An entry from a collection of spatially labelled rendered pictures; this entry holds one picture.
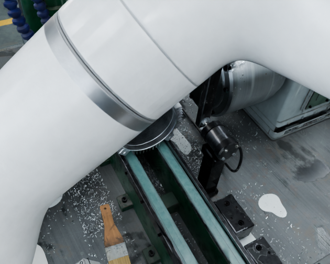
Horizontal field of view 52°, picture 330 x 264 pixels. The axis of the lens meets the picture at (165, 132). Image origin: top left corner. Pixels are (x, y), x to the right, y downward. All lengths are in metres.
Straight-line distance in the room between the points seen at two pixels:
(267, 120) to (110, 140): 0.95
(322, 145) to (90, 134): 1.07
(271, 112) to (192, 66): 0.93
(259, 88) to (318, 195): 0.37
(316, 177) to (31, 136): 0.99
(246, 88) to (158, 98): 0.70
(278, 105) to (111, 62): 0.92
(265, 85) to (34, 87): 0.78
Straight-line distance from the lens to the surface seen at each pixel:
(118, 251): 0.87
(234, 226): 0.87
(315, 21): 0.17
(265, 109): 1.12
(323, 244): 1.00
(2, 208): 0.24
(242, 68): 0.86
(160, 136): 0.87
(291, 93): 1.03
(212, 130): 0.79
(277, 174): 1.07
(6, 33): 3.17
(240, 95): 0.88
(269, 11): 0.18
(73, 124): 0.19
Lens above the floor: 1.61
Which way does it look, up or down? 48 degrees down
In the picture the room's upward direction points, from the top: 6 degrees clockwise
